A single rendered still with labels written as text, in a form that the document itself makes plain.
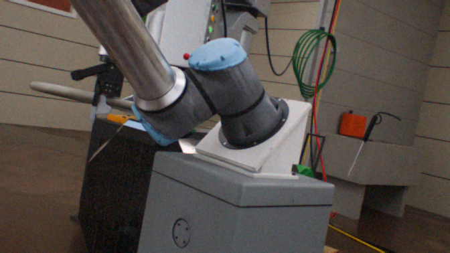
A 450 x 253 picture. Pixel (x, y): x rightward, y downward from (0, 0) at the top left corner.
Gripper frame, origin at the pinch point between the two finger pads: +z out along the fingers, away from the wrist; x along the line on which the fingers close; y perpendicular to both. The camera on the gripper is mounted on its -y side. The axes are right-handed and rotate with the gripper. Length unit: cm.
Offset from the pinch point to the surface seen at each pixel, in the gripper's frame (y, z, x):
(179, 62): 29, -31, 68
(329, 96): 229, -64, 361
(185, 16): 27, -53, 68
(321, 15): 186, -142, 326
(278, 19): 248, -224, 728
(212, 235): 38, 21, -41
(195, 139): 46, 3, 75
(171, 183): 26.8, 12.7, -23.8
